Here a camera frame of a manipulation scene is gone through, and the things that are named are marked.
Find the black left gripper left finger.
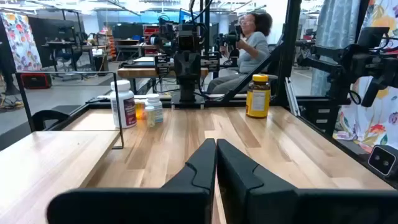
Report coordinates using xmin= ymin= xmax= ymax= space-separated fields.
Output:
xmin=46 ymin=138 xmax=218 ymax=224

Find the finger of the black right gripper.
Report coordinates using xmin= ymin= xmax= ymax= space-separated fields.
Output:
xmin=187 ymin=52 xmax=201 ymax=85
xmin=174 ymin=52 xmax=188 ymax=85

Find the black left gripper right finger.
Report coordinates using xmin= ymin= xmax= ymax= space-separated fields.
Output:
xmin=216 ymin=138 xmax=398 ymax=224

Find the white bottle blue label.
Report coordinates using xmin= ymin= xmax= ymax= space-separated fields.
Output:
xmin=145 ymin=93 xmax=164 ymax=123

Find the small orange pill vial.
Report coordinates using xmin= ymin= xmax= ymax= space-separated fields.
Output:
xmin=134 ymin=98 xmax=147 ymax=121

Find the small clear pill vial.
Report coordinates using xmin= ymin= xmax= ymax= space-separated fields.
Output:
xmin=144 ymin=105 xmax=156 ymax=128

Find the large white bottle maroon label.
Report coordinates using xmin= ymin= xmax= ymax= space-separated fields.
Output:
xmin=109 ymin=80 xmax=137 ymax=129

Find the brown bottle yellow cap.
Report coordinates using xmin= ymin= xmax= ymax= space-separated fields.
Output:
xmin=245 ymin=73 xmax=272 ymax=119

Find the wooden background table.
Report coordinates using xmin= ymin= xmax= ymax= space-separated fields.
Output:
xmin=117 ymin=66 xmax=209 ymax=79

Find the person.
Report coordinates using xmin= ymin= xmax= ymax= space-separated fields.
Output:
xmin=206 ymin=11 xmax=279 ymax=95

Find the silver aluminium bar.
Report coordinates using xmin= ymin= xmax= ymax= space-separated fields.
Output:
xmin=284 ymin=77 xmax=301 ymax=118

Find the floral curtain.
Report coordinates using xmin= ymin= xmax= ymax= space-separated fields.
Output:
xmin=0 ymin=12 xmax=43 ymax=72
xmin=332 ymin=0 xmax=398 ymax=154

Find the red box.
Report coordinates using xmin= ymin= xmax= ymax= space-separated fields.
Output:
xmin=20 ymin=73 xmax=52 ymax=90

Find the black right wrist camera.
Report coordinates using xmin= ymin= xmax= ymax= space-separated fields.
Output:
xmin=177 ymin=30 xmax=200 ymax=52

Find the black aluminium rig frame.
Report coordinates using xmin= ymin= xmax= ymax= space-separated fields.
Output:
xmin=49 ymin=0 xmax=398 ymax=187

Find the grey camera box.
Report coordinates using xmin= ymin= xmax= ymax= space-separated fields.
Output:
xmin=368 ymin=144 xmax=398 ymax=179

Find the wooden shelf black metal frame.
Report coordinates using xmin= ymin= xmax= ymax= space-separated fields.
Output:
xmin=0 ymin=71 xmax=125 ymax=224

